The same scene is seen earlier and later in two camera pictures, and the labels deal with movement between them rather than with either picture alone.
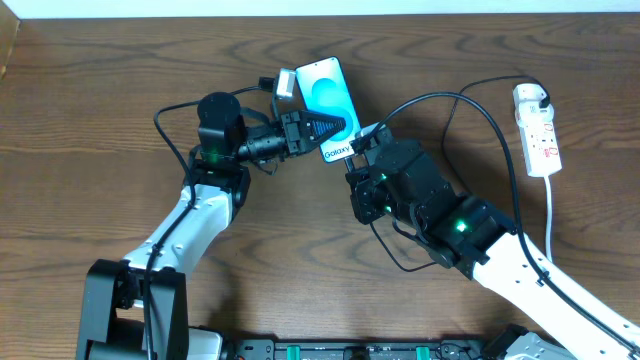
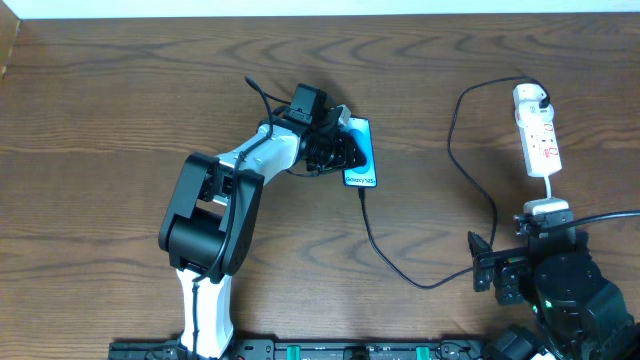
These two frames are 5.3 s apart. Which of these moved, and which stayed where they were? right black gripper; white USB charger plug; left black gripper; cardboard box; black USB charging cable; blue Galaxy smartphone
Moved: left black gripper; black USB charging cable; right black gripper; blue Galaxy smartphone
Stayed: cardboard box; white USB charger plug
